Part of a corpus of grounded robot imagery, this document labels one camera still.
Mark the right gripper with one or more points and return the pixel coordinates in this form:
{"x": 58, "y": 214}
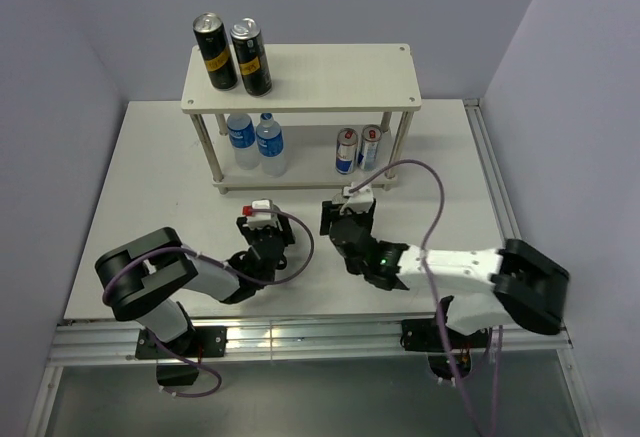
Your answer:
{"x": 332, "y": 211}

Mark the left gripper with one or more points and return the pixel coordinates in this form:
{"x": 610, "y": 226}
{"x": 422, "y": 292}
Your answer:
{"x": 285, "y": 233}

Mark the Pocari Sweat plastic bottle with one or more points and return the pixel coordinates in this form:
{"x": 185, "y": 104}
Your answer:
{"x": 243, "y": 140}

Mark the black can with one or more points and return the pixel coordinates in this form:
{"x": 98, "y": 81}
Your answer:
{"x": 210, "y": 35}
{"x": 251, "y": 56}

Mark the glass bottle green cap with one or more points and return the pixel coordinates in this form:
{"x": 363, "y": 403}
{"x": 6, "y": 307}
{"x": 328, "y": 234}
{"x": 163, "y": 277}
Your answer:
{"x": 341, "y": 198}

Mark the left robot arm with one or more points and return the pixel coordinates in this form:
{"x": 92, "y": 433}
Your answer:
{"x": 140, "y": 277}

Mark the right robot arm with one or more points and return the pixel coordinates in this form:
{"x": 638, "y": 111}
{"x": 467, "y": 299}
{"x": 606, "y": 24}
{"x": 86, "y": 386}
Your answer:
{"x": 486, "y": 288}

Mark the white two-tier shelf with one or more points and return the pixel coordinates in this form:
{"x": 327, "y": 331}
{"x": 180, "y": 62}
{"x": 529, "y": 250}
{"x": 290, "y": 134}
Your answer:
{"x": 318, "y": 90}

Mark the red bull can left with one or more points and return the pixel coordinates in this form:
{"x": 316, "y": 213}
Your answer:
{"x": 346, "y": 150}

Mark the red bull can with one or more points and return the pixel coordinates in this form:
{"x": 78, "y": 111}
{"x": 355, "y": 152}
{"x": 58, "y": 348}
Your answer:
{"x": 369, "y": 142}
{"x": 346, "y": 150}

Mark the red bull can right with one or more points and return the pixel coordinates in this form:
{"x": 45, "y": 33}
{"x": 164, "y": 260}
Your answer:
{"x": 369, "y": 142}

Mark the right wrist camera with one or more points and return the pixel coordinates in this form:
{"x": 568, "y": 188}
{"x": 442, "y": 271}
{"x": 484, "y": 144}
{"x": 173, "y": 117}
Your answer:
{"x": 357, "y": 201}

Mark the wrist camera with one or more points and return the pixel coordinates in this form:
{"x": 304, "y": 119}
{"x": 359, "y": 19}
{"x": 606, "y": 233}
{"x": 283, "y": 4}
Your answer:
{"x": 260, "y": 213}
{"x": 357, "y": 201}

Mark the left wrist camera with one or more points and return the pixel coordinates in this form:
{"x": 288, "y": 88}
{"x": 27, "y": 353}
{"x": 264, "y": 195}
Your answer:
{"x": 260, "y": 213}

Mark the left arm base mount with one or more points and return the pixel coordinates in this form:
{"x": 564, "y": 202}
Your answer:
{"x": 180, "y": 362}

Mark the aluminium front rail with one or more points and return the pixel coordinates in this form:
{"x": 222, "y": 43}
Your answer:
{"x": 248, "y": 340}

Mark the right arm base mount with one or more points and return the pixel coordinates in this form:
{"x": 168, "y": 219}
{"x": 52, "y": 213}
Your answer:
{"x": 423, "y": 336}

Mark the aluminium side rail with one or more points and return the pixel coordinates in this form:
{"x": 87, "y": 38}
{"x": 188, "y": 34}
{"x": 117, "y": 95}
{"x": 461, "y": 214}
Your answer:
{"x": 503, "y": 211}

